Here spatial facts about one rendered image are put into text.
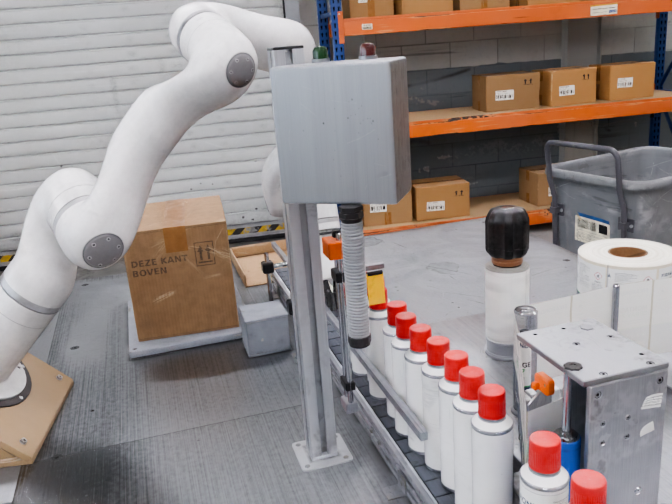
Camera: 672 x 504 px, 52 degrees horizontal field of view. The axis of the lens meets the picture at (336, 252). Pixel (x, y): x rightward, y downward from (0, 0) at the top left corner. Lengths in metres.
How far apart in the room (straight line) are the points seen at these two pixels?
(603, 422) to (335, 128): 0.49
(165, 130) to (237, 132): 4.13
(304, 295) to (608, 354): 0.46
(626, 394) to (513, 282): 0.56
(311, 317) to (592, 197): 2.55
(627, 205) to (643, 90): 2.37
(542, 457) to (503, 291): 0.61
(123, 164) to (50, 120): 4.22
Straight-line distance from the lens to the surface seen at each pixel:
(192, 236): 1.63
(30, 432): 1.42
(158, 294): 1.67
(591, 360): 0.83
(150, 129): 1.24
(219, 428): 1.34
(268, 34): 1.29
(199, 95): 1.20
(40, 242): 1.37
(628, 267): 1.50
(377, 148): 0.93
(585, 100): 5.42
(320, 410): 1.17
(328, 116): 0.94
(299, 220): 1.04
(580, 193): 3.56
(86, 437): 1.41
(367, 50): 0.98
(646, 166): 4.23
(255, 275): 2.11
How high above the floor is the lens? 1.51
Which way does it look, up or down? 17 degrees down
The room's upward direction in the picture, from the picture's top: 4 degrees counter-clockwise
